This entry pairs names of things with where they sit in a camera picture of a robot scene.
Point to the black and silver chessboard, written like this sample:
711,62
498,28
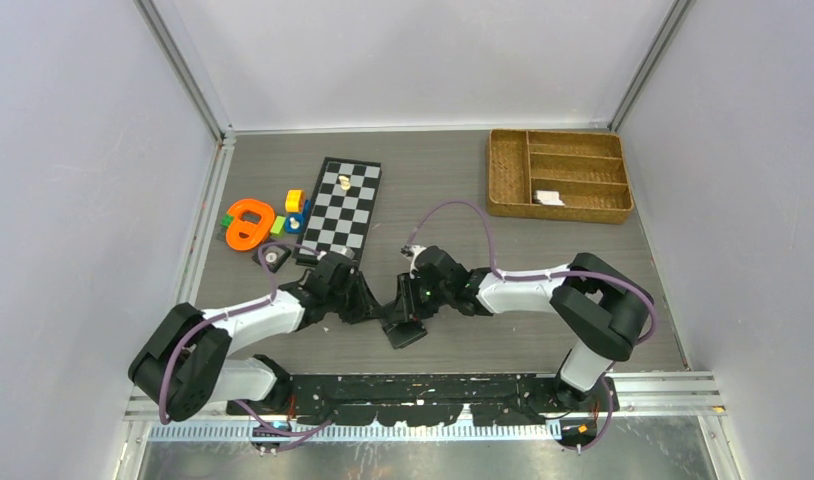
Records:
340,218

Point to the woven wicker tray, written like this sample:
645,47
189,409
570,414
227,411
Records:
587,168

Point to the orange curved toy track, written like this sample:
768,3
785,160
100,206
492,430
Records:
251,224

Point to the lime green block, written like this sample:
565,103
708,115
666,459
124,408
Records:
277,229

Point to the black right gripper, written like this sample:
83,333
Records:
408,308

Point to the yellow toy brick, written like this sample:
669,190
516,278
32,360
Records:
295,201

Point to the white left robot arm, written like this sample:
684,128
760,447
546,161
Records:
188,361

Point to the blue toy brick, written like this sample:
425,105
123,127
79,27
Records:
302,219

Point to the white chess piece on board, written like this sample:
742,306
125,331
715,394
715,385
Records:
344,182

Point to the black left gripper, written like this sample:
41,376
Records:
366,304

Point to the black leather card holder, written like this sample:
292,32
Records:
401,325

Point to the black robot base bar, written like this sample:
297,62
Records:
424,400

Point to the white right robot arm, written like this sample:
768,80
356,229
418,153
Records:
608,313

